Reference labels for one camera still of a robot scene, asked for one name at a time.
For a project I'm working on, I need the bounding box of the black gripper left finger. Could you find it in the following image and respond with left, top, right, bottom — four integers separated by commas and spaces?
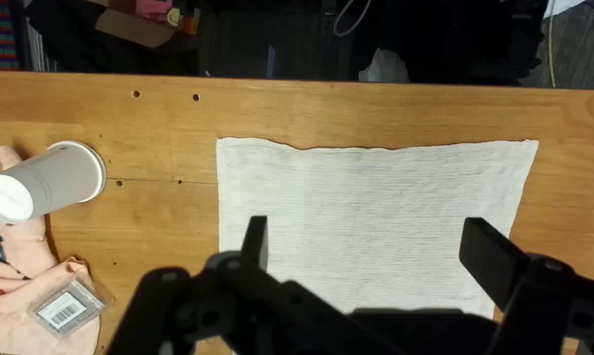
107, 215, 403, 355

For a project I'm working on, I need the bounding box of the white crumpled bag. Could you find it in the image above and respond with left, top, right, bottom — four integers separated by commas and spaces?
358, 48, 411, 85

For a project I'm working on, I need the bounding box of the white hanging cable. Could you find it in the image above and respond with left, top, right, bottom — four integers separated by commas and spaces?
332, 0, 375, 40

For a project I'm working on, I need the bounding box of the open brown cardboard box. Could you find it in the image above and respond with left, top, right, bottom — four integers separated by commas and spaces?
95, 6, 180, 52

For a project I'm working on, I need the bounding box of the white cloth towel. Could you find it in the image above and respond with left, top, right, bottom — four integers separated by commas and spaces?
216, 137, 541, 322

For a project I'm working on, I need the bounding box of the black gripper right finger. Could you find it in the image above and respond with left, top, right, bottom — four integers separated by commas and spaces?
458, 215, 594, 355

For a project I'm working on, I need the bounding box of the pink object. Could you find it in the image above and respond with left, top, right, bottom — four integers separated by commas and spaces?
137, 0, 174, 24

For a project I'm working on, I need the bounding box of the pink cloth garment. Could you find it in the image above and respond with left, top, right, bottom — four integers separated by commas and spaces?
0, 144, 105, 355

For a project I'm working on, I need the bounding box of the clear plastic barcode tag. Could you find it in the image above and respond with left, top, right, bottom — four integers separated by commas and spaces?
28, 279, 107, 340

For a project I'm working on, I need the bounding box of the white paper cup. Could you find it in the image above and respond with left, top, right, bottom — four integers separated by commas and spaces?
0, 140, 109, 225

